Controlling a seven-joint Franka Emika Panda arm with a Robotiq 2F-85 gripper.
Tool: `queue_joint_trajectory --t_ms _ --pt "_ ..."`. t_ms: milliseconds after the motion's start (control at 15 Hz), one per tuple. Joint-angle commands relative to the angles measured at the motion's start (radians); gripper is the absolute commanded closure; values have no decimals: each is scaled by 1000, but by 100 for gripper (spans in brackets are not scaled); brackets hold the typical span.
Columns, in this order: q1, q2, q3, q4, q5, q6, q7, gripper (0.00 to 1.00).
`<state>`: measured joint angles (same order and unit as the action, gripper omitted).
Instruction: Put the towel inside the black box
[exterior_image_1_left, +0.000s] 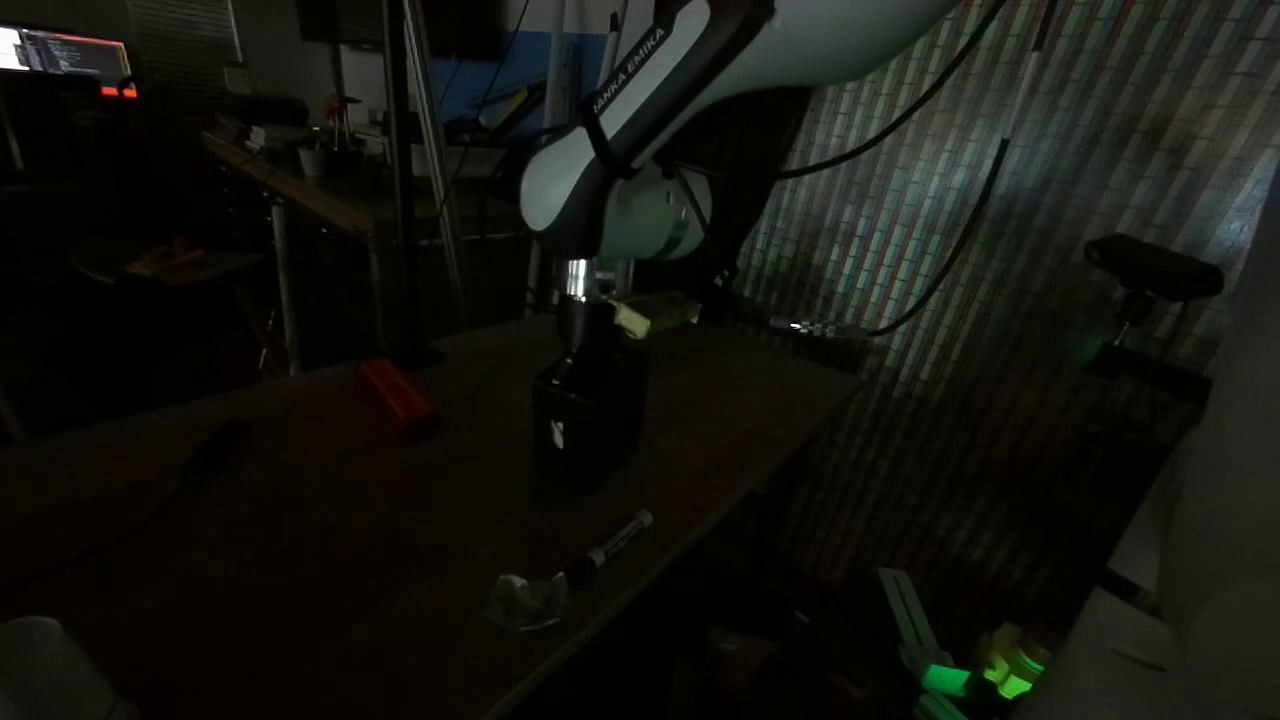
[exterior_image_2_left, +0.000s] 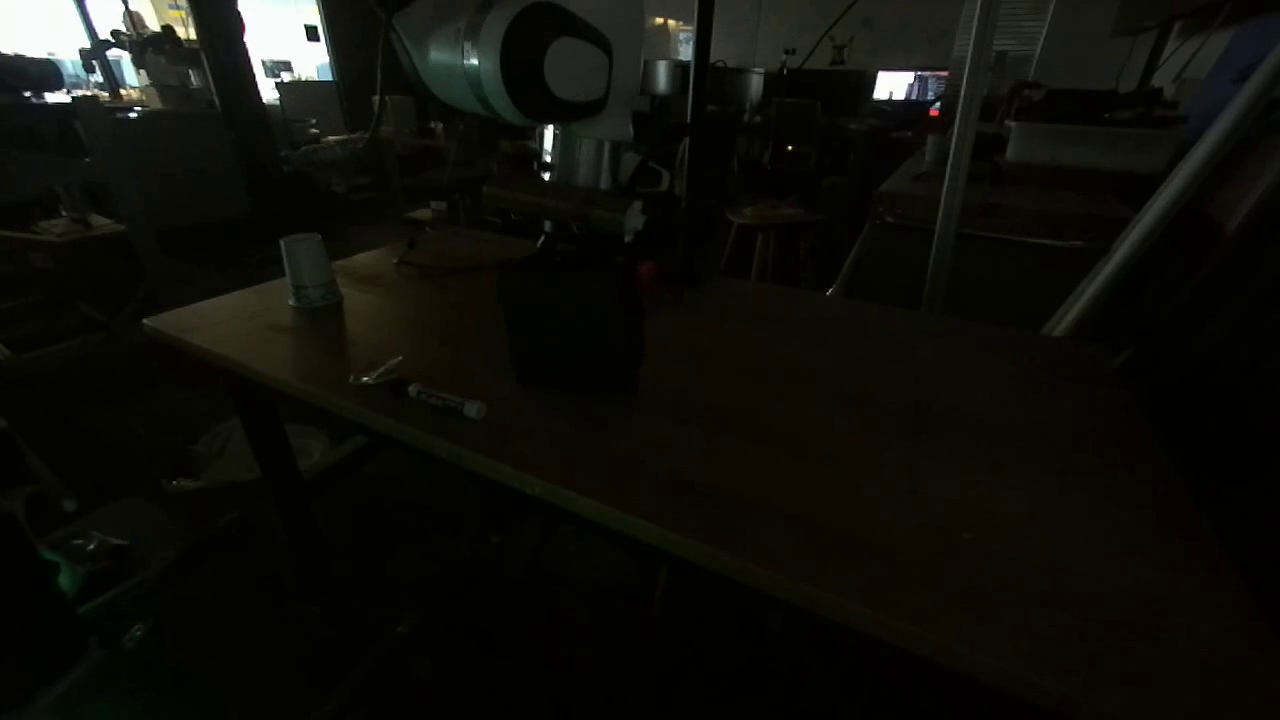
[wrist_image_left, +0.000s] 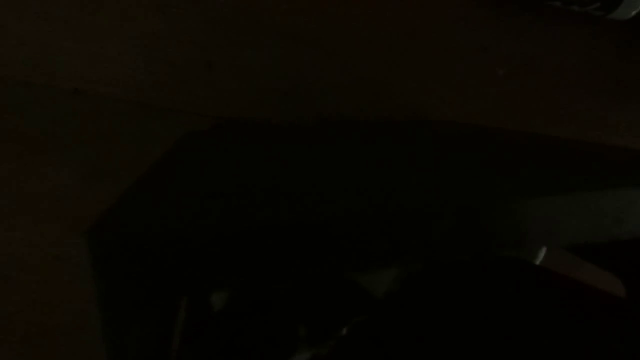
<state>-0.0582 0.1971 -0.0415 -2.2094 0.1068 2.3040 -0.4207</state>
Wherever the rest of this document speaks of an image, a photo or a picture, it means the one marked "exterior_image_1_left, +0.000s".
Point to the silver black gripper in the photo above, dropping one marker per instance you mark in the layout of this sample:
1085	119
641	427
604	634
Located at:
577	307

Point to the grey rounded object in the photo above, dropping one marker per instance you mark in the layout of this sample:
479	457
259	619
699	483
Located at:
47	667

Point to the wooden background desk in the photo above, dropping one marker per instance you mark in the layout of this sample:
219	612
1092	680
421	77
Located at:
284	185

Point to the red plastic tool with holes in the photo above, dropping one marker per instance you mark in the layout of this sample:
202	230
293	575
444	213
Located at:
400	395

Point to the crumpled clear plastic wrapper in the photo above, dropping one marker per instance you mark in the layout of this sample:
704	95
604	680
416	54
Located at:
521	600

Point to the black camera on tripod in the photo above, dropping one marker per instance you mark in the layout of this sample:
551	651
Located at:
1155	266

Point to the computer monitor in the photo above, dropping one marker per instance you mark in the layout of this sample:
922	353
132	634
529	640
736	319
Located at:
60	54

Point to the white terry towel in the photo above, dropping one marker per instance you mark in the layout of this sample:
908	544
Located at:
629	319

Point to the black box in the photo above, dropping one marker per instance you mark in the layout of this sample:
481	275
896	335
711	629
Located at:
585	420

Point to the clear tube marker white cap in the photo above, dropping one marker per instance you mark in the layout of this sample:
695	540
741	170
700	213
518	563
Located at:
613	540

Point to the black vertical pole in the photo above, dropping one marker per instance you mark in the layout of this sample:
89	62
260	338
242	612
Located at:
404	185

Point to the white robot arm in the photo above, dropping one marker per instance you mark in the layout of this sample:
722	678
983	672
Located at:
695	105

